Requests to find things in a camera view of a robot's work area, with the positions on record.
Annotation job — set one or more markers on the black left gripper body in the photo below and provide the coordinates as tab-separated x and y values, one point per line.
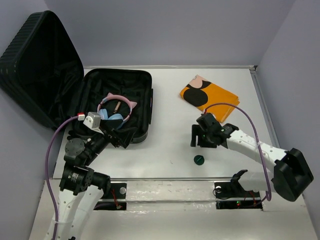
99	141

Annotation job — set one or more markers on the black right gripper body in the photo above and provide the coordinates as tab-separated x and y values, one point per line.
205	140

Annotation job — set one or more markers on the rose gold lipstick tube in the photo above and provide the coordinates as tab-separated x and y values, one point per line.
117	107

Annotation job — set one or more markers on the pink blue cat-ear headphones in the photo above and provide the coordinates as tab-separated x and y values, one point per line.
116	116

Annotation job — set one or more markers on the orange black patterned cloth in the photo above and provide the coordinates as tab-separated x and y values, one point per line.
209	97

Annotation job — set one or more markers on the black hard-shell suitcase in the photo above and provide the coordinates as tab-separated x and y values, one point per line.
42	72

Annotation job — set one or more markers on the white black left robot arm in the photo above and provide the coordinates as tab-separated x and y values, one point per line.
80	187

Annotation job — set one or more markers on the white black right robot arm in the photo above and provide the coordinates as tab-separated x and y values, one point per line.
285	172

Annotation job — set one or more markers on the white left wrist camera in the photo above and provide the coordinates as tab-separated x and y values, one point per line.
91	120

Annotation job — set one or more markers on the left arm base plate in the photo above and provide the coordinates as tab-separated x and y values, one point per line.
115	199

